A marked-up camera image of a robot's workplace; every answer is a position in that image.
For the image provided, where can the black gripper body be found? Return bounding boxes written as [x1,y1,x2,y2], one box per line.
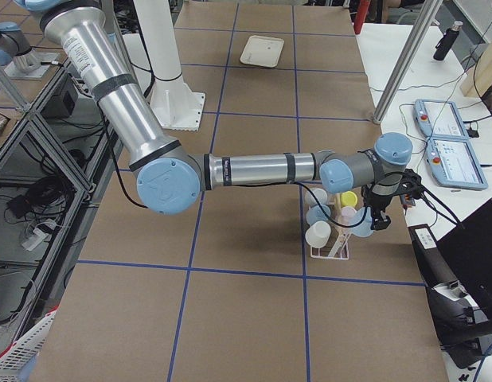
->
[363,186,400,217]

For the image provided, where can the yellow plastic cup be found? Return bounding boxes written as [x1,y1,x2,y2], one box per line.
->
[339,191,358,208]

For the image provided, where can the pink plastic cup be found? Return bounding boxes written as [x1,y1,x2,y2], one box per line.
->
[338,206,361,228]

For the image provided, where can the grey plastic cup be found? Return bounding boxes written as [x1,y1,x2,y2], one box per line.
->
[304,188,329,207]

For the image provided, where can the cream plastic cup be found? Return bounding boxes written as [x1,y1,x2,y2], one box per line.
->
[305,221,331,248]

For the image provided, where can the light blue plastic cup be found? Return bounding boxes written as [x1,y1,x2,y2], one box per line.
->
[306,205,331,226]

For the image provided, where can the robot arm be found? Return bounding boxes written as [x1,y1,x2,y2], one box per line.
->
[21,1,414,231]

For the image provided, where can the lower teach pendant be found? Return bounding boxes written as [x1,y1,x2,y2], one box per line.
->
[426,136,488,190]

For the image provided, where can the teach pendant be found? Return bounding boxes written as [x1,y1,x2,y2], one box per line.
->
[414,99,467,138]
[426,136,488,190]

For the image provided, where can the black laptop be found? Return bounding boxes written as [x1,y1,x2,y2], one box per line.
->
[408,198,492,318]

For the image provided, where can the upper teach pendant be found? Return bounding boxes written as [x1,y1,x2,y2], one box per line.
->
[414,99,467,138]

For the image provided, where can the black water bottle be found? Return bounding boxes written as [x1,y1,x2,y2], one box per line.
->
[432,21,463,61]

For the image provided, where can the cream plastic tray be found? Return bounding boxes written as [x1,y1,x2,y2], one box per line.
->
[240,35,284,68]

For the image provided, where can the white perforated basket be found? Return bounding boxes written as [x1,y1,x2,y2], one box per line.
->
[0,306,58,382]

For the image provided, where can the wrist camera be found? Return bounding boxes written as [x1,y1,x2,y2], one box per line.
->
[398,169,424,200]

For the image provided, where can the white wire cup rack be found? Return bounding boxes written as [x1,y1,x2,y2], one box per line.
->
[306,192,351,260]

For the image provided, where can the aluminium frame post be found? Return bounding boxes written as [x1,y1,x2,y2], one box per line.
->
[372,0,443,124]

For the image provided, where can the white camera pillar base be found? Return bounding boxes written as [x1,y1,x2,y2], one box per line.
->
[134,0,205,131]

